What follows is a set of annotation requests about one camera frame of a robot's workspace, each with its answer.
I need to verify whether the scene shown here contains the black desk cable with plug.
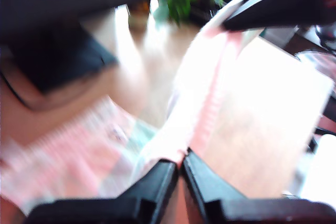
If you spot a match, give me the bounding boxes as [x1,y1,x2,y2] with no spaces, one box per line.
[0,70,37,112]

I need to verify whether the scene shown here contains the pink white checked tea towel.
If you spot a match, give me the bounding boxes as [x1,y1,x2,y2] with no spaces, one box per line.
[0,0,281,216]

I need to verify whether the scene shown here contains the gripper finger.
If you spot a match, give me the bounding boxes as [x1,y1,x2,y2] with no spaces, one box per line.
[25,161,181,224]
[181,148,336,224]
[222,0,336,32]

